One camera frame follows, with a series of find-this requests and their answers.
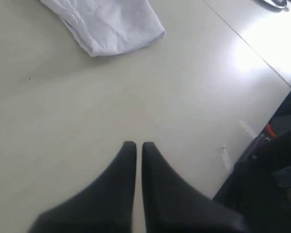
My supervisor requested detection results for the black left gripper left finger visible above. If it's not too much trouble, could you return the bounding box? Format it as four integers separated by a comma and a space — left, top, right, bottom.
29, 141, 137, 233

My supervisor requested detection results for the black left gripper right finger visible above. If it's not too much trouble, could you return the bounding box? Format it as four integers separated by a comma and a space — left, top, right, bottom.
142, 142, 250, 233

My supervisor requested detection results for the white t-shirt with red logo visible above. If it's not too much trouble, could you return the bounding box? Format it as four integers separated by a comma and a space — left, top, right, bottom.
42, 0, 166, 57

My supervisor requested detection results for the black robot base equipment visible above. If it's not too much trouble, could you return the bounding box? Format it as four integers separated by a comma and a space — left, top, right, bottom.
214, 92, 291, 233

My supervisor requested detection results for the silver tool on table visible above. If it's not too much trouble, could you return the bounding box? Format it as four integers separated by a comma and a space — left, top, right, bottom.
258, 0, 291, 9

